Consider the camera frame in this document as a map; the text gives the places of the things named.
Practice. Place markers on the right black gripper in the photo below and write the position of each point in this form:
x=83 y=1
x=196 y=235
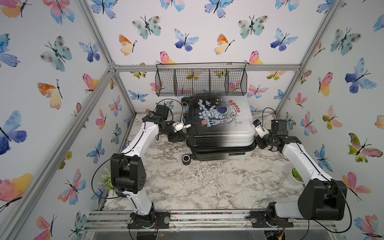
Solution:
x=260 y=144

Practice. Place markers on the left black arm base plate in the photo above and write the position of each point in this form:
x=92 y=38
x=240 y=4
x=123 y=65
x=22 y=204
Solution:
x=160 y=220

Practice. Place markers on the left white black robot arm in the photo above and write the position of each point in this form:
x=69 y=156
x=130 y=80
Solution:
x=128 y=173

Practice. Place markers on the green plant in blue pot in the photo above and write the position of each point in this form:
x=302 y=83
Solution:
x=106 y=181

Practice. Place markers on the aluminium front rail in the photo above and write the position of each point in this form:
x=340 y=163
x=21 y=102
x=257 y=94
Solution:
x=189 y=220

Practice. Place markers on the black white space suitcase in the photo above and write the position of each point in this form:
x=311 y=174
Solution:
x=218 y=128

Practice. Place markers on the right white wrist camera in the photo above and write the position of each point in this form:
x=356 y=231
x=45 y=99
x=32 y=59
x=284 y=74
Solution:
x=260 y=130

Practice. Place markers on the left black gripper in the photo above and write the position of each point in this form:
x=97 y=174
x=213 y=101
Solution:
x=175 y=137

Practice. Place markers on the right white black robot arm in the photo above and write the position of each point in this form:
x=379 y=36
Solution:
x=323 y=198

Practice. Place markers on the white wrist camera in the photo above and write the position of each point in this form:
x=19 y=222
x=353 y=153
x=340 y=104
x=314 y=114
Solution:
x=183 y=124
x=260 y=130

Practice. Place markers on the small white pot green plant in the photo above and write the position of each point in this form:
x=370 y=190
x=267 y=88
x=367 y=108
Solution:
x=294 y=178

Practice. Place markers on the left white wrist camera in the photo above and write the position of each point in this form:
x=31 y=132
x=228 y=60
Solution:
x=183 y=124

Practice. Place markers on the black wire wall basket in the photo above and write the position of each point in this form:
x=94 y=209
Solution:
x=184 y=80

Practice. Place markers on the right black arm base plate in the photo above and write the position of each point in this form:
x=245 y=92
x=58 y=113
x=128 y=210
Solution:
x=265 y=219

